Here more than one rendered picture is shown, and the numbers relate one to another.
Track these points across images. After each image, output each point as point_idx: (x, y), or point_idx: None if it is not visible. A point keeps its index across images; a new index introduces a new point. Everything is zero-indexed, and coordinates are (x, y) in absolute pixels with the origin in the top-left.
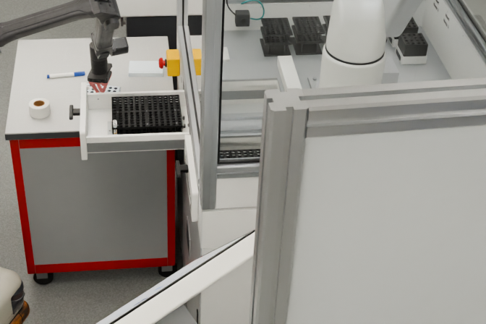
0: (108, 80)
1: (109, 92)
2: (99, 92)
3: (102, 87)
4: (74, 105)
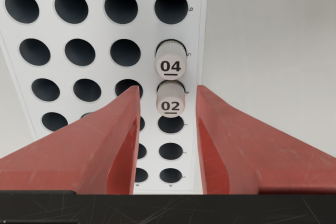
0: (331, 217)
1: (99, 45)
2: (201, 132)
3: (51, 108)
4: (195, 168)
